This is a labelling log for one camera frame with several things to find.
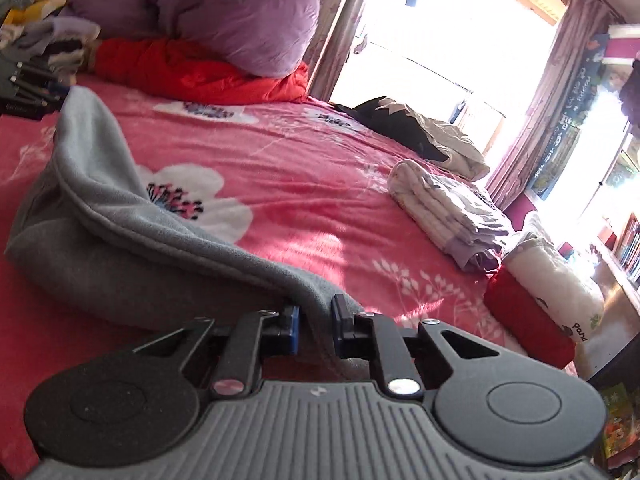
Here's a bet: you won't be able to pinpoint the grey fleece pants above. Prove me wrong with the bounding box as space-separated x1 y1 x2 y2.
6 87 366 379

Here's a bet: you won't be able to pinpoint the stack of folded clothes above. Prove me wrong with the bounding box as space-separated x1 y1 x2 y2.
1 0 101 84

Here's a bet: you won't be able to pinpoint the red quilt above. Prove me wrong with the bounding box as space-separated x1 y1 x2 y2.
90 38 308 105

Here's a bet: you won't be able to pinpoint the folded red garment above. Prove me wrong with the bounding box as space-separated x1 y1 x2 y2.
484 266 575 370

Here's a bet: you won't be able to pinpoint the folded white purple garment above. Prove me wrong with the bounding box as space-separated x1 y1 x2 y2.
387 159 513 272

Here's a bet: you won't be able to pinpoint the folded white panda garment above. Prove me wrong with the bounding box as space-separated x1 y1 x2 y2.
502 236 604 344

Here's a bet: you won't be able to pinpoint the black and beige garment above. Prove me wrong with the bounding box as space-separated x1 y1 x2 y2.
333 96 490 182

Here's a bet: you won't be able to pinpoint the purple duvet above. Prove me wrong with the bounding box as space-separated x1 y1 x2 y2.
65 0 320 78

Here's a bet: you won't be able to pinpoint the bookshelf with books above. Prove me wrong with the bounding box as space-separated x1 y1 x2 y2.
598 212 640 290

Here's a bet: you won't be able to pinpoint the pink patterned curtain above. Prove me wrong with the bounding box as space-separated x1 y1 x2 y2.
486 0 615 210

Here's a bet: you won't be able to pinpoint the blue wall poster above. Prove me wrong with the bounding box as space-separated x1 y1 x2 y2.
526 32 610 200

